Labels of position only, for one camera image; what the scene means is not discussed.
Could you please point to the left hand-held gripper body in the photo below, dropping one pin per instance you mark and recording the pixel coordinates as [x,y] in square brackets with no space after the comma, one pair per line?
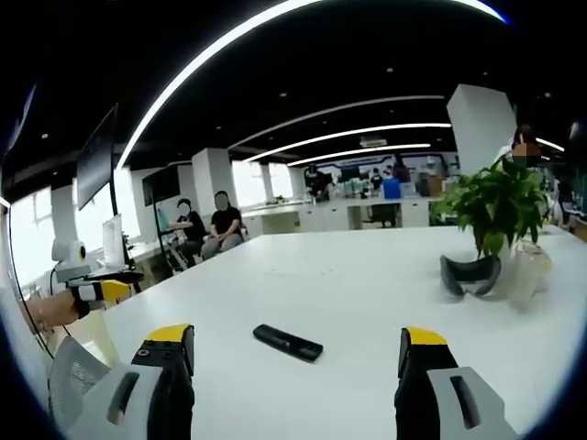
[69,261]

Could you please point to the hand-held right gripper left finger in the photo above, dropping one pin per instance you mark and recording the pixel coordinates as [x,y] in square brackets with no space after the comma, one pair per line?
[160,366]

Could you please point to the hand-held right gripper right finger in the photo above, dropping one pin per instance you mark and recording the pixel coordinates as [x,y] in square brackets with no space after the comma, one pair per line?
[440,380]

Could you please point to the black remote control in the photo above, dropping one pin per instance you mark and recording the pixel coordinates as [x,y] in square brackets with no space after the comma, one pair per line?
[287,343]

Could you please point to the person's left hand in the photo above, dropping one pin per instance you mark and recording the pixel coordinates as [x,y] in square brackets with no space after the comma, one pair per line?
[57,311]

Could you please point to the white desktop monitor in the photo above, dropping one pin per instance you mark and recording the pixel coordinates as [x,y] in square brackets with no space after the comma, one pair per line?
[112,243]

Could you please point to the grey mesh office chair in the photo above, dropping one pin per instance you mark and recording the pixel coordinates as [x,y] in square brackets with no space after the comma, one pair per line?
[73,380]

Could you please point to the dark headset goggles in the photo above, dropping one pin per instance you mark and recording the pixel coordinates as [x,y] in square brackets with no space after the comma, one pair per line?
[470,277]

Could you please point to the black office chair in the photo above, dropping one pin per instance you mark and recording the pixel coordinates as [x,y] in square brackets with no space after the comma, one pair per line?
[383,214]

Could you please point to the green potted plant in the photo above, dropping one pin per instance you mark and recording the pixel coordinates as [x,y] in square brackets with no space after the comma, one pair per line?
[497,201]

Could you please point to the blue box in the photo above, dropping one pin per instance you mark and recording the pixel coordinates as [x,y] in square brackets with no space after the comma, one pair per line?
[390,188]

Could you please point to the white square pillar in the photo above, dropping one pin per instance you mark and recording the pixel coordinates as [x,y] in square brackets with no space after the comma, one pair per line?
[481,128]

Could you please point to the large black wall screen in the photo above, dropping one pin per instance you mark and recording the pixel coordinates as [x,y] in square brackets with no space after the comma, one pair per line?
[95,158]

